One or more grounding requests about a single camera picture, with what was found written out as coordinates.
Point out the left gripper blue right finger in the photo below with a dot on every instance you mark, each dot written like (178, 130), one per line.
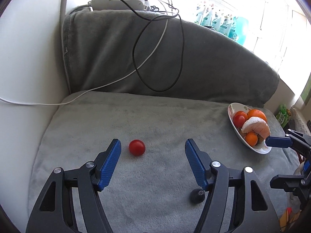
(199, 162)

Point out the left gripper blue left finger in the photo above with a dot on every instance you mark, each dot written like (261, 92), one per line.
(105, 164)

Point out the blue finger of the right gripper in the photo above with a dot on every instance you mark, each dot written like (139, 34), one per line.
(285, 181)
(279, 142)

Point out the small tangerine with stem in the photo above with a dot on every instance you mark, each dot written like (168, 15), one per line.
(251, 138)

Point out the peeled pomelo segment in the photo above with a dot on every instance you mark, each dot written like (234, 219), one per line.
(256, 125)

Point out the large red tomato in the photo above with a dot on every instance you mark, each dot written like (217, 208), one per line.
(238, 121)

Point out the brown kiwi fruit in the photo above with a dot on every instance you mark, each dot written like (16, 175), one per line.
(260, 139)

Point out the green snack packet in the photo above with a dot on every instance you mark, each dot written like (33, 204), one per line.
(283, 116)

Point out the small red cherry tomato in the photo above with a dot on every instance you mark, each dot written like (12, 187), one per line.
(137, 147)

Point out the dark plum on blanket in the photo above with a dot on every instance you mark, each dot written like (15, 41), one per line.
(197, 196)

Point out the large orange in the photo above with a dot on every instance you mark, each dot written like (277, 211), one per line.
(257, 113)

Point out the floral white plate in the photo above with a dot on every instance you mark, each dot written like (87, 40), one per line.
(261, 148)

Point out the grey sofa blanket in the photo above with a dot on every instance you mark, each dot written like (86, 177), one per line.
(137, 76)

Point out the teal bottle pack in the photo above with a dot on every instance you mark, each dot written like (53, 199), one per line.
(230, 25)

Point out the white power strip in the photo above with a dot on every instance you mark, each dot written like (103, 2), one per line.
(118, 5)

